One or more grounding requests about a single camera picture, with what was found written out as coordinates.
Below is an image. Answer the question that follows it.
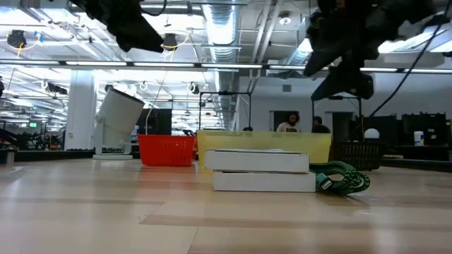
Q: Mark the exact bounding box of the green braided cable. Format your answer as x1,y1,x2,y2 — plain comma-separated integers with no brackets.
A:
309,161,371,196

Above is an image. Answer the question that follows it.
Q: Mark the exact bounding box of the black overhead camera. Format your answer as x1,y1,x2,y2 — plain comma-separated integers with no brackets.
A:
162,32,179,51

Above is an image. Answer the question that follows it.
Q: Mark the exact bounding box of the yellow translucent plastic bin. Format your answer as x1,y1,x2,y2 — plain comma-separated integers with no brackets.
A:
196,130,333,174

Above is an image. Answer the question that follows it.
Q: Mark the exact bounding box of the black ceiling sensor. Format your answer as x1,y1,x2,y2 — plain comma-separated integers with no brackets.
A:
6,29,28,49

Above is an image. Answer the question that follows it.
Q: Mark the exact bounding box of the person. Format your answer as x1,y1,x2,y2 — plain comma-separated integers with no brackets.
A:
311,116,332,135
275,111,302,133

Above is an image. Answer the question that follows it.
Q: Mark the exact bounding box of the white pillar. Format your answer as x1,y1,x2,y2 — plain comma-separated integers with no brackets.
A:
64,69,97,152

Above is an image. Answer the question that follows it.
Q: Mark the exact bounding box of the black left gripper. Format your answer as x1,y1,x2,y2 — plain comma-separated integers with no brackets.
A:
70,0,165,54

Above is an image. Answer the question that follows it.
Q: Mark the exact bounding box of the silver ventilation duct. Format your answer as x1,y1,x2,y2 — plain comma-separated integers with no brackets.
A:
201,0,242,130

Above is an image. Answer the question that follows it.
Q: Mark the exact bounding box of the black monitor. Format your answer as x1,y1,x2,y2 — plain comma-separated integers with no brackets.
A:
136,108,173,136

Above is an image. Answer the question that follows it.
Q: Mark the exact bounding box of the frame crossbar with light strips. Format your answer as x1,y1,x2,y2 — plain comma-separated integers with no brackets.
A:
0,59,452,74

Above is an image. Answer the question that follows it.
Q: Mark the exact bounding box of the white cardboard box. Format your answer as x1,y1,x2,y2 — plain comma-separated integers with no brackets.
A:
212,170,317,193
204,148,311,174

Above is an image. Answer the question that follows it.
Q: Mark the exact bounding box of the red slotted plastic basket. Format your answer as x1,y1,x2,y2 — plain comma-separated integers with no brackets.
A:
137,134,196,167

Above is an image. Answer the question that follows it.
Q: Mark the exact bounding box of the black stand frame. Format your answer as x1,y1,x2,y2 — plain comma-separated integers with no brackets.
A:
311,95,362,142
198,90,253,132

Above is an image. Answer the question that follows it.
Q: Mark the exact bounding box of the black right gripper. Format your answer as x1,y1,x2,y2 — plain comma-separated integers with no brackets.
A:
303,0,400,102

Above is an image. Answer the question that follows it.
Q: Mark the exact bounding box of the black slotted plastic basket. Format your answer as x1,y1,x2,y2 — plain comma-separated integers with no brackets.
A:
330,140,388,171

